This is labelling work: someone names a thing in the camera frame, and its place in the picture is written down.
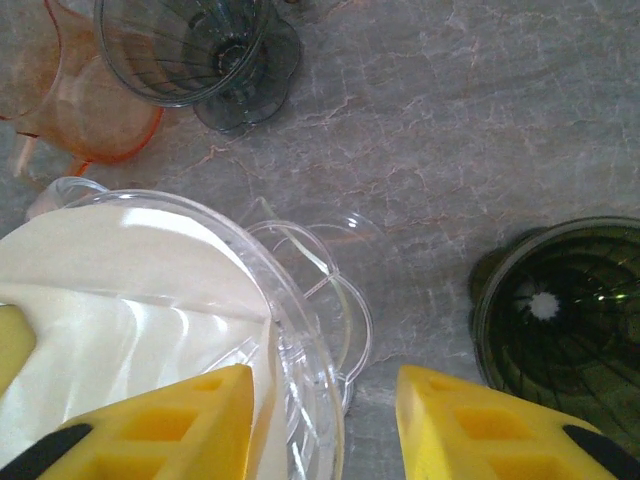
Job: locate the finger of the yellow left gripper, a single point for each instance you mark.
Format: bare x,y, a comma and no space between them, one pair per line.
15,345

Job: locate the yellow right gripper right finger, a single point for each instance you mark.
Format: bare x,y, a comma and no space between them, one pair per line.
475,450

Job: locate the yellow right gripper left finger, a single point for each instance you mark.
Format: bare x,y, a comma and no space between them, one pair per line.
150,450

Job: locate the white paper coffee filter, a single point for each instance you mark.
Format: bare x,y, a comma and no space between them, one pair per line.
125,280

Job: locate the green transparent coffee dripper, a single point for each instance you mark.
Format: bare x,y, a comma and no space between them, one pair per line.
565,325

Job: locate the clear transparent coffee dripper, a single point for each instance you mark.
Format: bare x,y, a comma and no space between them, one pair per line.
295,350

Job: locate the orange transparent coffee dripper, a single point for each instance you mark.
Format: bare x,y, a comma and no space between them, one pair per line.
100,115

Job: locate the smoke grey coffee dripper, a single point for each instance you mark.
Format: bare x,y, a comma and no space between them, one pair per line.
235,100

